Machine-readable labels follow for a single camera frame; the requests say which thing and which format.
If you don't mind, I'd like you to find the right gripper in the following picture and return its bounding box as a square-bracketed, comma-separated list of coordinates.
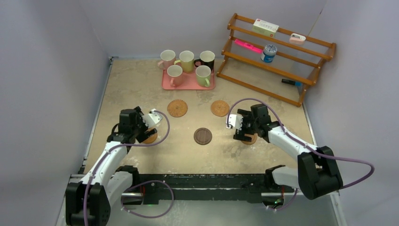
[233, 110, 259, 143]

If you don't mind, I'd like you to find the smooth light wooden coaster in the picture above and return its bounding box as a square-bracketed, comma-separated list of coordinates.
[142, 129, 158, 144]

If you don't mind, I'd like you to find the woven rattan coaster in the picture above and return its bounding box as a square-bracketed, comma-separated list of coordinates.
[167, 99, 188, 117]
[210, 100, 230, 117]

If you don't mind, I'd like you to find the dark walnut wooden coaster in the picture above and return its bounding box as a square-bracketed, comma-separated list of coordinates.
[193, 128, 212, 145]

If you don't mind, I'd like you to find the pink mug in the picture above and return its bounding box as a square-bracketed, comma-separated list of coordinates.
[157, 49, 176, 70]
[167, 65, 184, 87]

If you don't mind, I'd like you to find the black mug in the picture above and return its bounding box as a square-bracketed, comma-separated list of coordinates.
[194, 50, 215, 71]

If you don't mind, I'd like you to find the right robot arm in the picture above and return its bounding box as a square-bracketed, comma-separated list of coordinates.
[226, 104, 343, 200]

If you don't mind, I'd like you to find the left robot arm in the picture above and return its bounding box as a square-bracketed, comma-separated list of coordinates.
[65, 106, 168, 226]

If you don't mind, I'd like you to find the black blue marker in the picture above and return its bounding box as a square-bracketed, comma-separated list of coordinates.
[281, 79, 302, 87]

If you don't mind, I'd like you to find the wooden tiered shelf rack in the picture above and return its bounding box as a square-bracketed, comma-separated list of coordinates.
[216, 13, 336, 107]

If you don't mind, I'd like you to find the pink mug front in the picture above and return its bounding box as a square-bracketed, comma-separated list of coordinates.
[167, 65, 184, 87]

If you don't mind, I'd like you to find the pink plastic tray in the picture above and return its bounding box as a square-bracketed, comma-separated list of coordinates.
[161, 70, 215, 90]

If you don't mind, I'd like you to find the blue white round jar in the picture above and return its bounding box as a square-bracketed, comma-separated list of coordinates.
[261, 44, 277, 63]

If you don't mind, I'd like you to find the green mug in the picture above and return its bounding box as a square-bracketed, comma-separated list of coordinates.
[195, 65, 211, 88]

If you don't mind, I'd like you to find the pink highlighter marker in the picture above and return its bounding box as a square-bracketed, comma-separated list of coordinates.
[234, 39, 263, 54]

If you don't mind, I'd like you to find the yellow mug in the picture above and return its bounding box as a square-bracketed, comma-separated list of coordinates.
[174, 50, 194, 73]

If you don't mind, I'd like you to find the small pink white case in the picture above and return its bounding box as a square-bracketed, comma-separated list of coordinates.
[289, 33, 306, 46]

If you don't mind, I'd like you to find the white green box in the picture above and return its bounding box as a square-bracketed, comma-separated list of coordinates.
[252, 19, 279, 38]

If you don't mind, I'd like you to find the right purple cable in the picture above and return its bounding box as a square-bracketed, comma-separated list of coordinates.
[225, 97, 375, 213]

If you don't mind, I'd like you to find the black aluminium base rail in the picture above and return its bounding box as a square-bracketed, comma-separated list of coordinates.
[64, 173, 340, 207]

